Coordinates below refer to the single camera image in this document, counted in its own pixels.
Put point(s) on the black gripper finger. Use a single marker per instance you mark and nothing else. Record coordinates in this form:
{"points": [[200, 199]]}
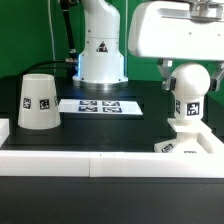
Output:
{"points": [[217, 77]]}

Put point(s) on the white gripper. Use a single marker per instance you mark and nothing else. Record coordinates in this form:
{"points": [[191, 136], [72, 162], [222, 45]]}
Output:
{"points": [[165, 29]]}

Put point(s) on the white lamp bulb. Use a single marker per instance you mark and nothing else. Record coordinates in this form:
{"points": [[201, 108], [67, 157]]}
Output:
{"points": [[192, 84]]}

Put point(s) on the white lamp base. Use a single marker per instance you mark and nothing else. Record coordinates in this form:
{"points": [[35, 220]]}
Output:
{"points": [[186, 140]]}

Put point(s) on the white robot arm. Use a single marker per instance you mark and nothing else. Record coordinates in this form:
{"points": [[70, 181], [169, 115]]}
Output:
{"points": [[100, 64]]}

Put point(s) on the white lamp shade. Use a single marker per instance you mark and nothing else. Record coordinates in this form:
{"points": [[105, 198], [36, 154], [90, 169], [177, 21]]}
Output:
{"points": [[39, 108]]}

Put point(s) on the white fiducial marker sheet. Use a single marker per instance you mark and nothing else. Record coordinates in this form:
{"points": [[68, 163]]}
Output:
{"points": [[99, 107]]}

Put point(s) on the white table border frame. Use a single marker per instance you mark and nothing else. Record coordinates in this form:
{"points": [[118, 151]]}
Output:
{"points": [[110, 164]]}

